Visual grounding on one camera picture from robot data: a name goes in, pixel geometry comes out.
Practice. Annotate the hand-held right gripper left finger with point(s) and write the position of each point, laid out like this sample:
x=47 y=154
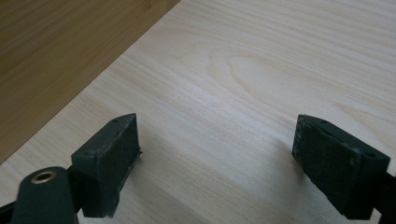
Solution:
x=106 y=161

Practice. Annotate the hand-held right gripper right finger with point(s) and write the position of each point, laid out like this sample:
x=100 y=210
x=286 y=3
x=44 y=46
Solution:
x=336 y=168

